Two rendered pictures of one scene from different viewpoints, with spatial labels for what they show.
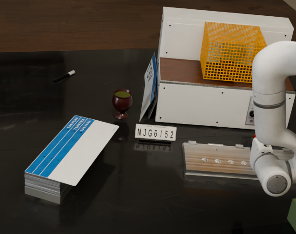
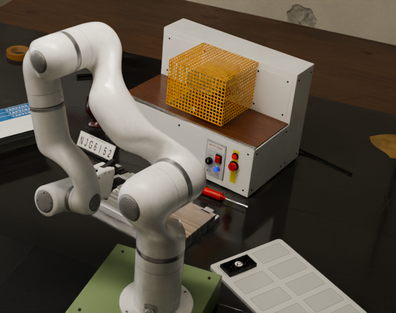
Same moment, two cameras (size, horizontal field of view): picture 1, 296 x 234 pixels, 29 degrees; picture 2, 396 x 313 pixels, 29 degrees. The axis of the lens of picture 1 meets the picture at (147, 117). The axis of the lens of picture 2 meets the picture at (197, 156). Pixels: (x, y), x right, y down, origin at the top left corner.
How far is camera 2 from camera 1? 1.69 m
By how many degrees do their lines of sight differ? 30
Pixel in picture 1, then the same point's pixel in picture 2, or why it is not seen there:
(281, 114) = (46, 122)
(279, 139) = (47, 151)
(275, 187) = (42, 204)
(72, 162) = not seen: outside the picture
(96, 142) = (10, 130)
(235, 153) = not seen: hidden behind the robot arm
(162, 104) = not seen: hidden behind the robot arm
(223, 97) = (181, 131)
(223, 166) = (113, 196)
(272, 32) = (273, 74)
